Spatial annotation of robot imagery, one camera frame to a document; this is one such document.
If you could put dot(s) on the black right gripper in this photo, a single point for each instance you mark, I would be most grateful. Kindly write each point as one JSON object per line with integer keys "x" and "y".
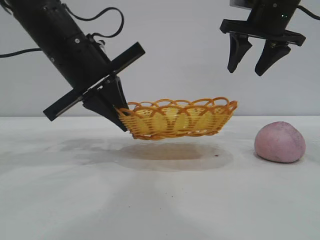
{"x": 270, "y": 17}

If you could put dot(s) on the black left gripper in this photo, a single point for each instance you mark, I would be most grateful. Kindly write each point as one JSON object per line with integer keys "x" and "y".
{"x": 75, "y": 60}

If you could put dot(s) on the yellow orange woven basket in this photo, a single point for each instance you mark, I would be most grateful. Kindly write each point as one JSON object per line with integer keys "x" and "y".
{"x": 175, "y": 122}

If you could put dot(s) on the pink peach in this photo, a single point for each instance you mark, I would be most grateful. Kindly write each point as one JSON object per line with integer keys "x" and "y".
{"x": 280, "y": 143}

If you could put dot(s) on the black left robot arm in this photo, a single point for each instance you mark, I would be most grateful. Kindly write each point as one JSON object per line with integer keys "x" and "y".
{"x": 37, "y": 20}

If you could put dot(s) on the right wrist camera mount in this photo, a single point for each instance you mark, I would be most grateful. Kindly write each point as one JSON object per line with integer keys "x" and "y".
{"x": 240, "y": 3}

